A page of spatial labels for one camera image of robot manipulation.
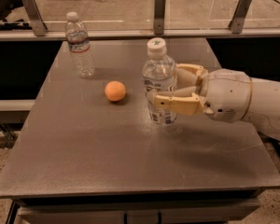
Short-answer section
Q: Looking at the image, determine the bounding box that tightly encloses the clear bottle with blue label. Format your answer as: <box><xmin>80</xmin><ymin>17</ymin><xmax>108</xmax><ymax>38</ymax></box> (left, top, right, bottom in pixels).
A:
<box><xmin>142</xmin><ymin>37</ymin><xmax>176</xmax><ymax>124</ymax></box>

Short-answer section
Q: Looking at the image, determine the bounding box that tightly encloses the table base frame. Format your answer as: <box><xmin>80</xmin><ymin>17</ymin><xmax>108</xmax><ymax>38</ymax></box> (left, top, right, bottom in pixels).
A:
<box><xmin>5</xmin><ymin>190</ymin><xmax>260</xmax><ymax>224</ymax></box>

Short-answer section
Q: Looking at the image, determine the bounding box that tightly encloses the metal rail behind table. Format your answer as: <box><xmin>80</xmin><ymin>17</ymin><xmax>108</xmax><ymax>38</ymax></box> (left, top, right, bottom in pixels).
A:
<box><xmin>0</xmin><ymin>27</ymin><xmax>280</xmax><ymax>41</ymax></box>

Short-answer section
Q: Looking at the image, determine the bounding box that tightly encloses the left metal bracket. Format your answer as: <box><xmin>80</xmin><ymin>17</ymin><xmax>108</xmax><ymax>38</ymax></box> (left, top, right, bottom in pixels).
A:
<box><xmin>21</xmin><ymin>0</ymin><xmax>48</xmax><ymax>36</ymax></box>

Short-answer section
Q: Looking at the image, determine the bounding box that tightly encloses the middle metal bracket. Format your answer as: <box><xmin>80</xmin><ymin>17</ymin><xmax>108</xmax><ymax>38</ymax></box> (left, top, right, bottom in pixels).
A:
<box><xmin>153</xmin><ymin>0</ymin><xmax>166</xmax><ymax>35</ymax></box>

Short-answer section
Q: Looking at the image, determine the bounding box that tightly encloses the metal bracket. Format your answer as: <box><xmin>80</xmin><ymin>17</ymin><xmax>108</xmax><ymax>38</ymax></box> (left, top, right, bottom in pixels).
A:
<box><xmin>21</xmin><ymin>0</ymin><xmax>48</xmax><ymax>36</ymax></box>
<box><xmin>153</xmin><ymin>0</ymin><xmax>166</xmax><ymax>35</ymax></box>
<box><xmin>228</xmin><ymin>0</ymin><xmax>252</xmax><ymax>34</ymax></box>

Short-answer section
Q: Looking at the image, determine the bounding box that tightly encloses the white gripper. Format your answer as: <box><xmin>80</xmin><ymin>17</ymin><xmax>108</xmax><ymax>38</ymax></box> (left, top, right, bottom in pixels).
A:
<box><xmin>147</xmin><ymin>63</ymin><xmax>252</xmax><ymax>122</ymax></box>

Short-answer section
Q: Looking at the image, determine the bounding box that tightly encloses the clear upright water bottle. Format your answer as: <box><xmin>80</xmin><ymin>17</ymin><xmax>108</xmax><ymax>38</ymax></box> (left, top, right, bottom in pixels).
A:
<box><xmin>65</xmin><ymin>12</ymin><xmax>95</xmax><ymax>78</ymax></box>

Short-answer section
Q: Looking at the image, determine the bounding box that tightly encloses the orange fruit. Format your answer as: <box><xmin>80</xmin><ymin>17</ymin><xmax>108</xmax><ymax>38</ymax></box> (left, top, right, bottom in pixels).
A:
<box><xmin>105</xmin><ymin>81</ymin><xmax>126</xmax><ymax>102</ymax></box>

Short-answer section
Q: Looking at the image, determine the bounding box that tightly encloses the right metal bracket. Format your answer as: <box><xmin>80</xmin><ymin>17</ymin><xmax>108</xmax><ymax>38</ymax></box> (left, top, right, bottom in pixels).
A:
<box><xmin>228</xmin><ymin>0</ymin><xmax>252</xmax><ymax>34</ymax></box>

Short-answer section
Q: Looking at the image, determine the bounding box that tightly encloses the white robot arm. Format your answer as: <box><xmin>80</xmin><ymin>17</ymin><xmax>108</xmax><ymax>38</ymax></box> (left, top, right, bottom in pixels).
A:
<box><xmin>147</xmin><ymin>63</ymin><xmax>280</xmax><ymax>141</ymax></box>

